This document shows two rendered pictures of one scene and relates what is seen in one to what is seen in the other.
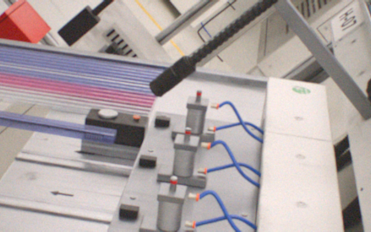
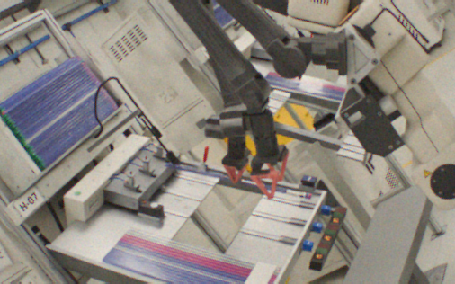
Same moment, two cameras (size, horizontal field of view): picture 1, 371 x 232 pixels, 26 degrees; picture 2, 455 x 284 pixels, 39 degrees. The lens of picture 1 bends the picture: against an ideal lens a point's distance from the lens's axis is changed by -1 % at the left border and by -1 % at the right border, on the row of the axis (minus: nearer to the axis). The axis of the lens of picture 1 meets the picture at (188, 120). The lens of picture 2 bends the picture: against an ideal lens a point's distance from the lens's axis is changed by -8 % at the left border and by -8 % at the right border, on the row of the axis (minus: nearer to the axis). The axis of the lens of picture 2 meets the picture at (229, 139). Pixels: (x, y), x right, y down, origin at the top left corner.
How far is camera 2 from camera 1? 2.85 m
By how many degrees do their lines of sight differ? 126
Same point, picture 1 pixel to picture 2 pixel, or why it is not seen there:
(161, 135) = (142, 187)
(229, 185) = (133, 167)
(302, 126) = (95, 176)
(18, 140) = not seen: outside the picture
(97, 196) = (165, 198)
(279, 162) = (117, 164)
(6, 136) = not seen: outside the picture
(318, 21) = not seen: outside the picture
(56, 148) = (173, 218)
